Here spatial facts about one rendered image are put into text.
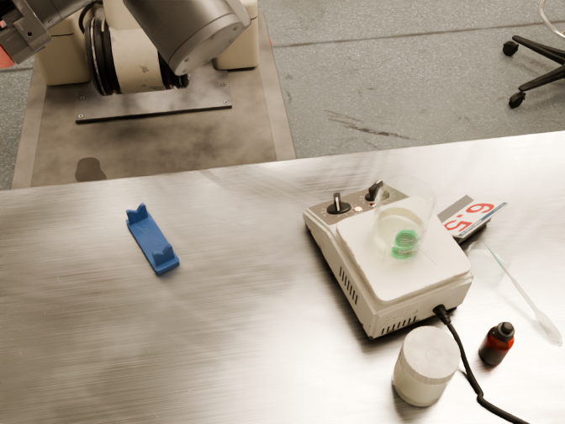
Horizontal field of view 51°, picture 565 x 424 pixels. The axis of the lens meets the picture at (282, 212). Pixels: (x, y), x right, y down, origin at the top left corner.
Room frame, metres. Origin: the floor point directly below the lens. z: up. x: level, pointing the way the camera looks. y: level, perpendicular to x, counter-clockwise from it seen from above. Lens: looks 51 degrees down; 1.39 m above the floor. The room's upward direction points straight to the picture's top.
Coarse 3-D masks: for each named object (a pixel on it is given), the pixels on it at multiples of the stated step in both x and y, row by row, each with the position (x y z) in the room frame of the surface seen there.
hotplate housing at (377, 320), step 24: (312, 216) 0.47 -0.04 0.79; (336, 240) 0.41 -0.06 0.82; (336, 264) 0.40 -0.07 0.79; (360, 288) 0.35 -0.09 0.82; (432, 288) 0.35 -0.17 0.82; (456, 288) 0.35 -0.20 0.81; (360, 312) 0.34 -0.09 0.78; (384, 312) 0.32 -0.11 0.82; (408, 312) 0.33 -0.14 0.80; (432, 312) 0.34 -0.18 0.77
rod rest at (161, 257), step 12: (144, 204) 0.50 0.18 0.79; (132, 216) 0.48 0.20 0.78; (144, 216) 0.49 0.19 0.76; (132, 228) 0.48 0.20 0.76; (144, 228) 0.48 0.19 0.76; (156, 228) 0.48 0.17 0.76; (144, 240) 0.46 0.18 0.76; (156, 240) 0.46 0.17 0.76; (144, 252) 0.44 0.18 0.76; (156, 252) 0.42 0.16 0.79; (168, 252) 0.42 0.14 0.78; (156, 264) 0.41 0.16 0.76; (168, 264) 0.42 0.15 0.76
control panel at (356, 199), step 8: (360, 192) 0.52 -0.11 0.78; (368, 192) 0.52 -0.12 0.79; (344, 200) 0.50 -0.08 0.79; (352, 200) 0.50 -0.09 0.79; (360, 200) 0.50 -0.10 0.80; (312, 208) 0.49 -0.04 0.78; (320, 208) 0.49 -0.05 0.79; (352, 208) 0.48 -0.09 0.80; (368, 208) 0.47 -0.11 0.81; (320, 216) 0.46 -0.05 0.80; (328, 216) 0.46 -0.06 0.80; (336, 216) 0.46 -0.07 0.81; (344, 216) 0.46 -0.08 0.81; (328, 224) 0.44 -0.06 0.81
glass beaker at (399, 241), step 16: (400, 176) 0.43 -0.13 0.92; (384, 192) 0.42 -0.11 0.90; (400, 192) 0.43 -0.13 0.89; (416, 192) 0.42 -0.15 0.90; (432, 192) 0.41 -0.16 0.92; (384, 208) 0.42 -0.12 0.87; (416, 208) 0.42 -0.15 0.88; (432, 208) 0.39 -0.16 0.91; (384, 224) 0.38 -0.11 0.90; (400, 224) 0.37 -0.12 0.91; (416, 224) 0.37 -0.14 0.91; (384, 240) 0.38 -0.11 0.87; (400, 240) 0.37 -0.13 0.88; (416, 240) 0.37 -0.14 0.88; (384, 256) 0.37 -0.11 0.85; (400, 256) 0.37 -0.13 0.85; (416, 256) 0.38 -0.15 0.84
